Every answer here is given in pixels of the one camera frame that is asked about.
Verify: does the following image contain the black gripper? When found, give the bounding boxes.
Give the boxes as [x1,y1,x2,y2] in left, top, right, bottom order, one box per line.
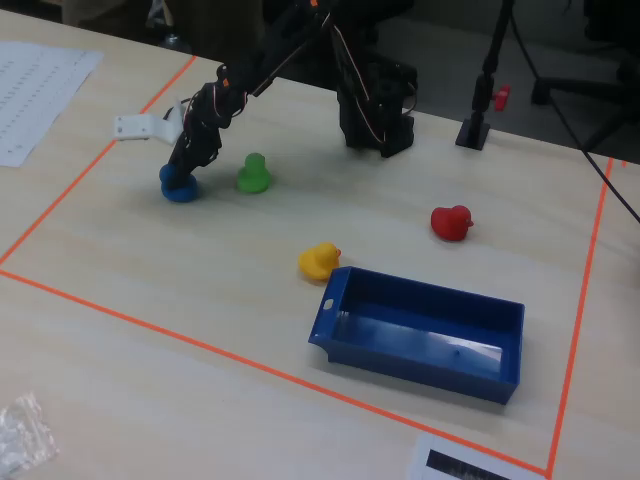
[166,79,249,191]

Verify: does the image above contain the blue rubber duck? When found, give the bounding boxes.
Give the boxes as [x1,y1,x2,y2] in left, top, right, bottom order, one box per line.
[158,163,200,204]

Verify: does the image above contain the green rubber duck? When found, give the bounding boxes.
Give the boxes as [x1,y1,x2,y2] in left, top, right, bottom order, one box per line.
[235,152,272,196]

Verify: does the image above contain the yellow rubber duck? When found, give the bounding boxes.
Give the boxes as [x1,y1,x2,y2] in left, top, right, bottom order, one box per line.
[297,242,343,282]

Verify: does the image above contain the red rubber duck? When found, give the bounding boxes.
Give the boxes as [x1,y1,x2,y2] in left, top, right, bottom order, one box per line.
[430,204,475,244]

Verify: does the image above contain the blue plastic box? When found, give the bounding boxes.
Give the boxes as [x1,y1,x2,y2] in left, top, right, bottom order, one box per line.
[307,266,526,406]

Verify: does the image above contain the orange tape line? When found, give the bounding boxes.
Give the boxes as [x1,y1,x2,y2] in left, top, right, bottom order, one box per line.
[0,54,198,267]

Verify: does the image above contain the grey shelf cart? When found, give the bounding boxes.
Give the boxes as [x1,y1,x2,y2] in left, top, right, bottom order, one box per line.
[44,0,206,47]

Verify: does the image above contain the white printed paper sheet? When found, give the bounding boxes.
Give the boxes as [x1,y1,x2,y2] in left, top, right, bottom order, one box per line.
[0,40,105,169]

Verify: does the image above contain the red clamp knob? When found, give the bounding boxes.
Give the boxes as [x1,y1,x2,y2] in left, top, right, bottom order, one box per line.
[491,84,513,113]

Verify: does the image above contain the clear plastic bag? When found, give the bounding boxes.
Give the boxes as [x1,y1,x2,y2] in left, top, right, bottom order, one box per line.
[0,391,61,477]

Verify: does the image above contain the black office chair base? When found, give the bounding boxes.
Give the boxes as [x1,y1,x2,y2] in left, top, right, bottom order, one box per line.
[529,47,640,152]

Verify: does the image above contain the white label with black bar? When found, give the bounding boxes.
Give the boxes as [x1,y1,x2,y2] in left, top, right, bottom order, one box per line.
[407,432,547,480]

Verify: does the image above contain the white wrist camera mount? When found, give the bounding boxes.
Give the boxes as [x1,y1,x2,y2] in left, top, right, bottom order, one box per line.
[113,96,185,147]

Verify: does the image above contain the black camera stand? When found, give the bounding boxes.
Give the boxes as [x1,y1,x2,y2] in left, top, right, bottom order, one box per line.
[454,0,517,152]

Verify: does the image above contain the long black cable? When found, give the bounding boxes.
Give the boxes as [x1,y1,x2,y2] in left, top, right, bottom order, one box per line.
[508,0,640,225]

